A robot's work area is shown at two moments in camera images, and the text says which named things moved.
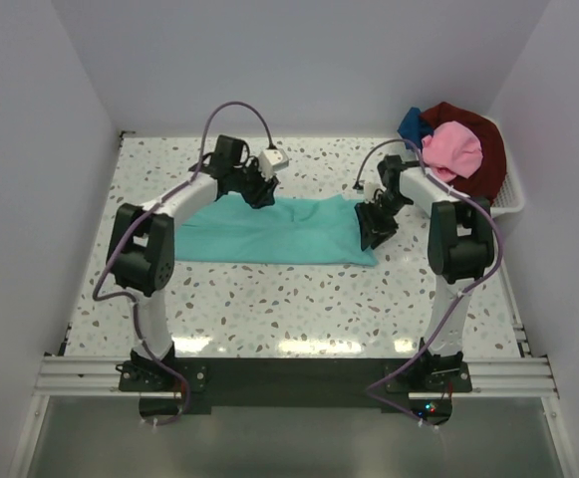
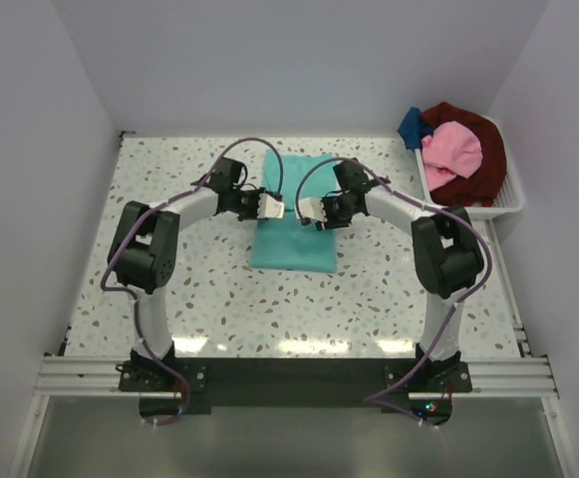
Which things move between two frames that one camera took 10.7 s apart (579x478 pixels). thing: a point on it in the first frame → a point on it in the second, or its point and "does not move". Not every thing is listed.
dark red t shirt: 485,182 does not move
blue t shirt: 414,128 does not move
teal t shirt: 320,230 → 283,242
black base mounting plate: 192,385 does not move
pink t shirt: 452,149 does not move
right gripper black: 373,231 → 332,223
